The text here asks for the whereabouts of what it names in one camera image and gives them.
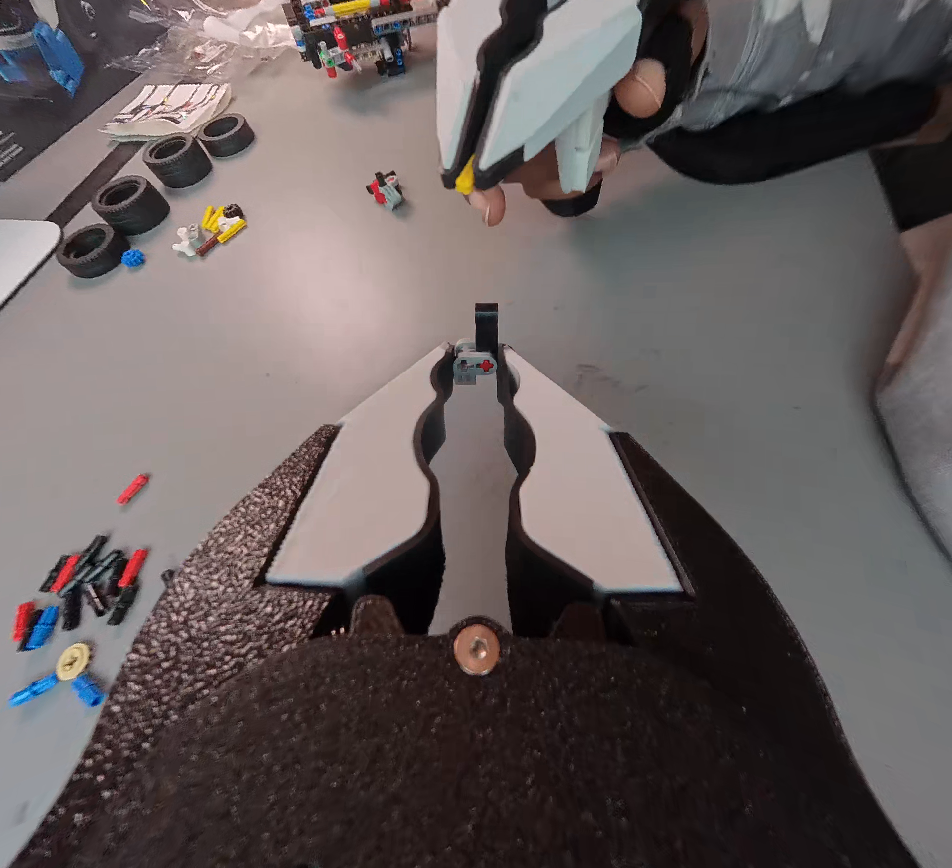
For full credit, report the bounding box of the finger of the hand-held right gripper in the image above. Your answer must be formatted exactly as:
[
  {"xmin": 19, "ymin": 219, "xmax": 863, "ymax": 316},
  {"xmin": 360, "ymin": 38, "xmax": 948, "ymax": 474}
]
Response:
[
  {"xmin": 471, "ymin": 0, "xmax": 675, "ymax": 189},
  {"xmin": 436, "ymin": 0, "xmax": 545, "ymax": 186}
]

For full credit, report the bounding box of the black toy tire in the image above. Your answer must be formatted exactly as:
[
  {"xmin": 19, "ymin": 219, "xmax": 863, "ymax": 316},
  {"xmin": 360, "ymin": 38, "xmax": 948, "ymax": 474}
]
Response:
[
  {"xmin": 197, "ymin": 113, "xmax": 256, "ymax": 158},
  {"xmin": 91, "ymin": 175, "xmax": 171, "ymax": 237},
  {"xmin": 141, "ymin": 133, "xmax": 214, "ymax": 189},
  {"xmin": 56, "ymin": 223, "xmax": 131, "ymax": 279}
]

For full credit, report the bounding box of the small grey toy brick assembly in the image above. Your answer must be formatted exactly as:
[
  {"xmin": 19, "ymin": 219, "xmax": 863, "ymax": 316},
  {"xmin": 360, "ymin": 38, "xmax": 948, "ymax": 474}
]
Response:
[
  {"xmin": 366, "ymin": 170, "xmax": 407, "ymax": 213},
  {"xmin": 452, "ymin": 303, "xmax": 501, "ymax": 387}
]

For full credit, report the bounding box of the pile of small connector pins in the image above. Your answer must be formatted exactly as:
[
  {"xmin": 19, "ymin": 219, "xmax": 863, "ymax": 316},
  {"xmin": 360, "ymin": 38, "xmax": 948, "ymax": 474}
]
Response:
[{"xmin": 7, "ymin": 532, "xmax": 151, "ymax": 709}]

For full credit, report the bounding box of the toy car set box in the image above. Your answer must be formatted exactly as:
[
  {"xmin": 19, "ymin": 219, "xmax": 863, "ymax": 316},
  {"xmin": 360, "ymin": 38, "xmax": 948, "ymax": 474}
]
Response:
[{"xmin": 0, "ymin": 0, "xmax": 144, "ymax": 183}]

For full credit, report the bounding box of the toy brick car chassis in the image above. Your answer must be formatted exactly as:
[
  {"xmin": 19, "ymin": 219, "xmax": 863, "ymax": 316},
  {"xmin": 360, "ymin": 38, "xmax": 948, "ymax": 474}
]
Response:
[{"xmin": 283, "ymin": 0, "xmax": 441, "ymax": 79}]

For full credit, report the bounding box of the white crumpled plastic bag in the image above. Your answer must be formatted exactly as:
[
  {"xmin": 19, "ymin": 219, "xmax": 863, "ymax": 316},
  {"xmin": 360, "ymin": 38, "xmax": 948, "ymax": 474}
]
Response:
[{"xmin": 202, "ymin": 0, "xmax": 339, "ymax": 54}]

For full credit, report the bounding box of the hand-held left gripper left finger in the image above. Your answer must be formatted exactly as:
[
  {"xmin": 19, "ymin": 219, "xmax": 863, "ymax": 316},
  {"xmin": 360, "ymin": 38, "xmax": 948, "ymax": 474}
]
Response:
[{"xmin": 262, "ymin": 342, "xmax": 458, "ymax": 584}]

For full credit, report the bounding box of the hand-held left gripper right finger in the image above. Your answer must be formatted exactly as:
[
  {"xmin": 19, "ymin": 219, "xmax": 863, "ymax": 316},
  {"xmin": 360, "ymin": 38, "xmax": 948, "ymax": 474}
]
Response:
[{"xmin": 498, "ymin": 344, "xmax": 685, "ymax": 597}]

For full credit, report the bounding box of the person's right hand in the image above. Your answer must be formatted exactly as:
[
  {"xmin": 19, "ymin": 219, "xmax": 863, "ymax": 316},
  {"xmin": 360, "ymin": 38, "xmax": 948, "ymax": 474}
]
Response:
[{"xmin": 467, "ymin": 0, "xmax": 709, "ymax": 225}]

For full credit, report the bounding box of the sticker sheet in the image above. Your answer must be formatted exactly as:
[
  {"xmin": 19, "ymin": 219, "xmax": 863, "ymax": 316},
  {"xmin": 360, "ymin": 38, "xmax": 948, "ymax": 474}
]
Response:
[{"xmin": 100, "ymin": 83, "xmax": 233, "ymax": 142}]

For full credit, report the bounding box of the grey desk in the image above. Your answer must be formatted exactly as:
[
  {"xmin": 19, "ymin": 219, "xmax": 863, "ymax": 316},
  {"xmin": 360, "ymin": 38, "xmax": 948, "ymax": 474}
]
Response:
[{"xmin": 0, "ymin": 0, "xmax": 952, "ymax": 868}]

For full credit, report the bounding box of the person's right forearm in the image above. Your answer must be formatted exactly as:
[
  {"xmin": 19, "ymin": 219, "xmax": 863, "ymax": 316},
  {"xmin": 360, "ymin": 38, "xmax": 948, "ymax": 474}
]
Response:
[{"xmin": 669, "ymin": 0, "xmax": 952, "ymax": 140}]

